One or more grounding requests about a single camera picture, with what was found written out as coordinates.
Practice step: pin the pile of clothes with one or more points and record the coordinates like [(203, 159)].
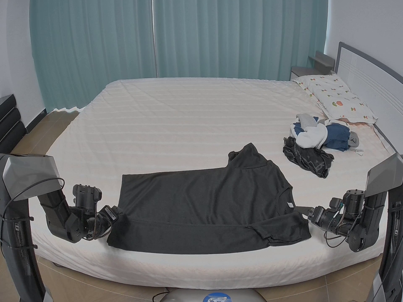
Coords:
[(337, 137)]

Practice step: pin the black T-shirt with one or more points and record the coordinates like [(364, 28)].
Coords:
[(204, 206)]

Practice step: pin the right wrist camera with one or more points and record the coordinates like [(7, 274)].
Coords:
[(335, 203)]

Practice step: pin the black chest of drawers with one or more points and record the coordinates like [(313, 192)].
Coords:
[(11, 121)]

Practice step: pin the blue-green curtain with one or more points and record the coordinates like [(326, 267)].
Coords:
[(236, 27), (94, 42)]

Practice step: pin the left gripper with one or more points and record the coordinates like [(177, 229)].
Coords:
[(110, 214)]

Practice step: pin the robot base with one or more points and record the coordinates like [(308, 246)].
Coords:
[(214, 296)]

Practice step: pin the black satin garment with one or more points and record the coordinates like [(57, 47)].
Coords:
[(308, 159)]

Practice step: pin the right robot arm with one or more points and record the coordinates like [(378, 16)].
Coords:
[(381, 175)]

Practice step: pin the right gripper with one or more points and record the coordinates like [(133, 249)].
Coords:
[(322, 217)]

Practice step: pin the bed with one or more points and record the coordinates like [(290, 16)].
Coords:
[(173, 121)]

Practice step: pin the grey bedside table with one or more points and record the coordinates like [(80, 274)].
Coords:
[(310, 69)]

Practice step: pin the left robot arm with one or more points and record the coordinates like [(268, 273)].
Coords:
[(25, 175)]

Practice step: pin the white printed pillow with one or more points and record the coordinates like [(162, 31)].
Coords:
[(337, 96)]

